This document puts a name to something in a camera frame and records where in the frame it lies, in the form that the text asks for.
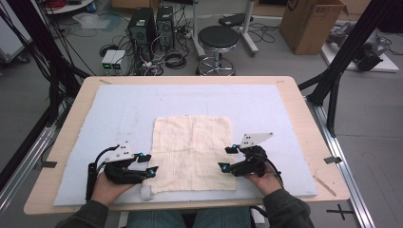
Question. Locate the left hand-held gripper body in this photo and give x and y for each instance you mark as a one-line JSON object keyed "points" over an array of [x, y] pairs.
{"points": [[122, 172]]}

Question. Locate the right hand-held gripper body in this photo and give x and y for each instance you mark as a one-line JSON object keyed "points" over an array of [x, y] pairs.
{"points": [[253, 164]]}

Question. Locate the cream cloth towel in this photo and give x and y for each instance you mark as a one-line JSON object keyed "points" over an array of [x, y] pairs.
{"points": [[193, 152]]}

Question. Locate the person's left hand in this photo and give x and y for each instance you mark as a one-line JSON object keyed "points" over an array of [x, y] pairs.
{"points": [[106, 191]]}

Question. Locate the person's right hand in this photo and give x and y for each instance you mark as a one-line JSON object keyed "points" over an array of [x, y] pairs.
{"points": [[267, 185]]}

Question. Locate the light blue foam mat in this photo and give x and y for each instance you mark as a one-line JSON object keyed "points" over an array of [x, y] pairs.
{"points": [[126, 104]]}

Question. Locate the person's legs in jeans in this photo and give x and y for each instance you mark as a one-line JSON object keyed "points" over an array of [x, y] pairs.
{"points": [[190, 220]]}

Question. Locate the black tape piece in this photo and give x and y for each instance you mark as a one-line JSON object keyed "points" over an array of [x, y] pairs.
{"points": [[49, 164], [332, 160]]}

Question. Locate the thin wooden stick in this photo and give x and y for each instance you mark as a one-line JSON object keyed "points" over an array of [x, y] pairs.
{"points": [[324, 185]]}

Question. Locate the white power supply box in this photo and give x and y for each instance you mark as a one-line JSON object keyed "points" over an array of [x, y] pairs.
{"points": [[108, 58], [119, 58]]}

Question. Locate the black round stool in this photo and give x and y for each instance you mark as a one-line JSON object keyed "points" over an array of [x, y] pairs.
{"points": [[218, 37]]}

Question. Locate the large black computer tower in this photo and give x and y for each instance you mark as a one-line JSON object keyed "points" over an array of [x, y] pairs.
{"points": [[141, 31]]}

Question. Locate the black flat case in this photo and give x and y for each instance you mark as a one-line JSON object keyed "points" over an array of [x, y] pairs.
{"points": [[233, 20]]}

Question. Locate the slim black computer tower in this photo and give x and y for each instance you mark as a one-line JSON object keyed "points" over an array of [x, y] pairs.
{"points": [[164, 28]]}

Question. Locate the brown cardboard box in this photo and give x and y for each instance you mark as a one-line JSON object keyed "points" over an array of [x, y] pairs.
{"points": [[310, 28]]}

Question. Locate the clear plastic bag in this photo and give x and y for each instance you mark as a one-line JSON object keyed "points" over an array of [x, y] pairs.
{"points": [[92, 21]]}

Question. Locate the dark grey machine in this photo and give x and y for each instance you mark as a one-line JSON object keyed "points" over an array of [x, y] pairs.
{"points": [[369, 58]]}

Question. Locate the round white table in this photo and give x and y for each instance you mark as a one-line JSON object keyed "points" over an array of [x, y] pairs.
{"points": [[72, 7]]}

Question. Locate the white floor board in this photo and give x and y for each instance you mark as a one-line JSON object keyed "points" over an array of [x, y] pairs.
{"points": [[387, 65]]}

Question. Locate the white cabinet panel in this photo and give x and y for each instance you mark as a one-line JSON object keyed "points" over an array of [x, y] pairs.
{"points": [[9, 41]]}

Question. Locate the long aluminium rail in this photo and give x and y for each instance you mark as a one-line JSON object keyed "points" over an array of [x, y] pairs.
{"points": [[345, 177], [25, 164]]}

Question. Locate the white metal stand frame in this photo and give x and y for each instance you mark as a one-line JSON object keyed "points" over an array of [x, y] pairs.
{"points": [[247, 34]]}

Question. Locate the black metal frame with braces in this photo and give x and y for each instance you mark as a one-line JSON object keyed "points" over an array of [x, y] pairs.
{"points": [[348, 53]]}

